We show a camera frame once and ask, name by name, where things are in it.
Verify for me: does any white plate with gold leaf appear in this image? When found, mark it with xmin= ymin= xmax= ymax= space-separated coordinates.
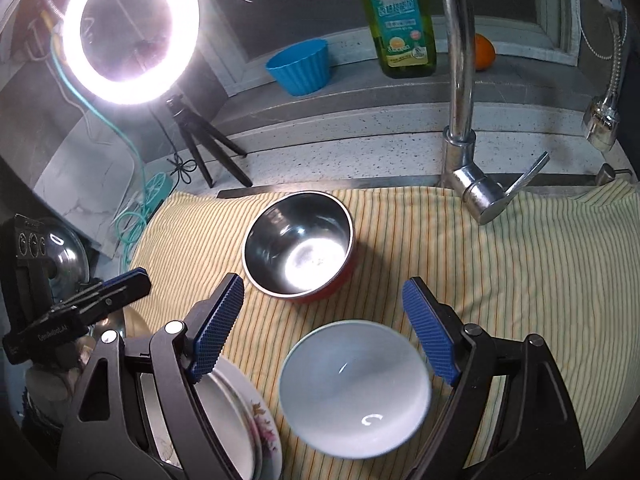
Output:
xmin=140 ymin=370 xmax=262 ymax=479

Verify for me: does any light blue ceramic bowl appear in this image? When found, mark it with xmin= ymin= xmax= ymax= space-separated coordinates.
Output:
xmin=278 ymin=320 xmax=432 ymax=460

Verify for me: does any red steel bowl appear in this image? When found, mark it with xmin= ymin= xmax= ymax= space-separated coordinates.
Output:
xmin=241 ymin=191 xmax=357 ymax=304

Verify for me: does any floral white plate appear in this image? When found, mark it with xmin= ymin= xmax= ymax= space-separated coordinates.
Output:
xmin=216 ymin=356 xmax=283 ymax=479

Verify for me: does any large steel bowl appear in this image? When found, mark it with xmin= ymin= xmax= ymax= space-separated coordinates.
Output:
xmin=90 ymin=307 xmax=151 ymax=340

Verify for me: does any chrome kitchen faucet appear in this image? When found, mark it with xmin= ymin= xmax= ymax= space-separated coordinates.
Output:
xmin=442 ymin=0 xmax=550 ymax=226

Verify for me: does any gloved left hand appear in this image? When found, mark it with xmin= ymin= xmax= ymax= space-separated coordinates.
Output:
xmin=25 ymin=336 xmax=96 ymax=419

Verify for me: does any steel pot lid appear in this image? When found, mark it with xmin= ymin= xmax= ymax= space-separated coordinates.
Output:
xmin=41 ymin=218 xmax=90 ymax=302

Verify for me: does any teal round power strip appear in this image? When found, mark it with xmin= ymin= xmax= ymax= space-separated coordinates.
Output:
xmin=142 ymin=172 xmax=174 ymax=214

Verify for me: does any yellow striped cloth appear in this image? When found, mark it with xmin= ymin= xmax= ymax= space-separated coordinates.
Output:
xmin=124 ymin=179 xmax=640 ymax=480

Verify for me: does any black tripod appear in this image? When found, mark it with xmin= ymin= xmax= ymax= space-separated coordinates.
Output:
xmin=165 ymin=94 xmax=253 ymax=188

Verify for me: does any blue ribbed cup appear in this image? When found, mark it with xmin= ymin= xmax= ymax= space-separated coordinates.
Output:
xmin=265 ymin=38 xmax=331 ymax=96

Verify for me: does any chrome spray head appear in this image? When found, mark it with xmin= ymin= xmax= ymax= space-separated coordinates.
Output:
xmin=579 ymin=0 xmax=628 ymax=153

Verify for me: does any orange fruit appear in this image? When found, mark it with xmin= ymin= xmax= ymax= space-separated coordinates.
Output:
xmin=474 ymin=34 xmax=497 ymax=72

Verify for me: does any green dish soap bottle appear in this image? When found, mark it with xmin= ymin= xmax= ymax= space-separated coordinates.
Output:
xmin=362 ymin=0 xmax=437 ymax=78

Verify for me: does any black thin cable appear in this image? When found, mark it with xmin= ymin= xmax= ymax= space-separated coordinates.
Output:
xmin=150 ymin=104 xmax=199 ymax=187

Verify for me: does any ring light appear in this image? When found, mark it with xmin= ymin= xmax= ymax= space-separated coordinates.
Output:
xmin=61 ymin=0 xmax=200 ymax=105

